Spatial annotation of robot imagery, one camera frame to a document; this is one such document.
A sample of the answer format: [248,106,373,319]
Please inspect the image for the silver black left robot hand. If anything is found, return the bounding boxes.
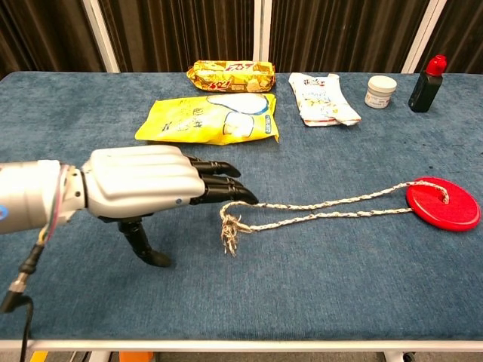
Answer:
[80,144,260,268]

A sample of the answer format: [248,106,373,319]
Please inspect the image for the white crumpled snack packet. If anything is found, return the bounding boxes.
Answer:
[288,72,362,128]

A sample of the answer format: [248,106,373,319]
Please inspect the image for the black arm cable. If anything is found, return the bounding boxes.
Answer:
[0,222,56,362]

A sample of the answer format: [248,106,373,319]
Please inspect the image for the golden biscuit package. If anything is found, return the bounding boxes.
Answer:
[186,60,276,94]

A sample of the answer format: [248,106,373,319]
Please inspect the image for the black bottle with red cap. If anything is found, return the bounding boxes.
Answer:
[408,54,448,113]

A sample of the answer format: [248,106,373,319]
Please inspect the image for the red disc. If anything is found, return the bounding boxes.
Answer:
[405,176,481,232]

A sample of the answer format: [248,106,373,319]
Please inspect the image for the dark brown curtain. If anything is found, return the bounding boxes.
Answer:
[0,0,483,81]

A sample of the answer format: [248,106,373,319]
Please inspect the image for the large yellow snack bag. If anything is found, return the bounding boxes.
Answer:
[134,93,281,146]

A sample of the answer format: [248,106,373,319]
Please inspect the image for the small white jar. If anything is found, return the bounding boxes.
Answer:
[364,75,398,109]

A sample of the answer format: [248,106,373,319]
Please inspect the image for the white table frame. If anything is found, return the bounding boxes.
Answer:
[0,339,483,362]

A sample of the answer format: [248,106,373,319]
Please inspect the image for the blue table cloth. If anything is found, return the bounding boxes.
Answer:
[0,71,483,342]

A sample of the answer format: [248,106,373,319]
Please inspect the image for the orange object under table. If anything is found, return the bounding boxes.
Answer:
[119,351,155,362]

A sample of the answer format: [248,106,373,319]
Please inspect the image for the white frame post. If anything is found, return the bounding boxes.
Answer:
[401,0,448,74]
[252,0,273,63]
[82,0,121,74]

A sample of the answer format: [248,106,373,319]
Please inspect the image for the braided white rope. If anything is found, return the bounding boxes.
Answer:
[220,180,451,258]

